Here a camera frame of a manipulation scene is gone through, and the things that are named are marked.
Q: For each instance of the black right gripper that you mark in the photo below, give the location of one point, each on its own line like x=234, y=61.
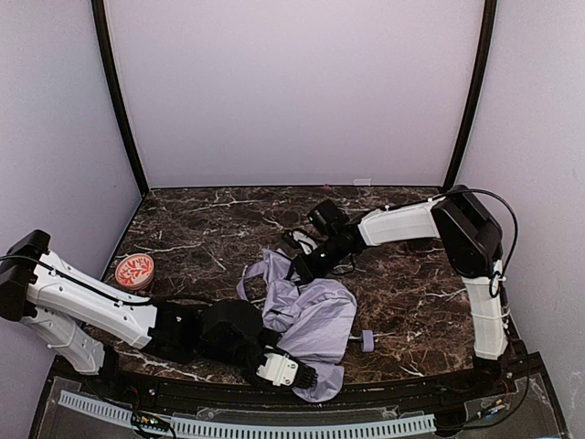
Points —
x=304, y=266

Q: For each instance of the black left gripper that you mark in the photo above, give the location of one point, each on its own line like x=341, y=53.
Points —
x=263, y=341

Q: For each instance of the lavender and black folding umbrella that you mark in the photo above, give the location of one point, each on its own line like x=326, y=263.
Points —
x=313, y=321

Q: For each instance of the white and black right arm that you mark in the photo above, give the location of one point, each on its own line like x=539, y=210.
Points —
x=470, y=235

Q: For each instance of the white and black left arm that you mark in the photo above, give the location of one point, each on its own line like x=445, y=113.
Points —
x=42, y=291

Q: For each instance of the red patterned ceramic bowl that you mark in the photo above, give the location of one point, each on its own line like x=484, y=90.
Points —
x=135, y=272

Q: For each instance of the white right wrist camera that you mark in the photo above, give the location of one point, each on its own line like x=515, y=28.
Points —
x=300, y=240

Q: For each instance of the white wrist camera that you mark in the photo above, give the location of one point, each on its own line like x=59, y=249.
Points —
x=280, y=369
x=300, y=240

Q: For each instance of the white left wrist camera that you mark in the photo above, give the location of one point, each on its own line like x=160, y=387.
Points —
x=280, y=369

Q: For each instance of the grey slotted cable duct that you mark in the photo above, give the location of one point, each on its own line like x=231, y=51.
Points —
x=182, y=426

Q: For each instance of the black right corner post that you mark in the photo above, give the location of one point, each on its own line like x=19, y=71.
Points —
x=473, y=94

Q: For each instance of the black corner post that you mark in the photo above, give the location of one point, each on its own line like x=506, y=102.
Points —
x=100, y=20
x=473, y=94

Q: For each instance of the black left corner post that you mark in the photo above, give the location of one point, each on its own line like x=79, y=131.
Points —
x=100, y=20

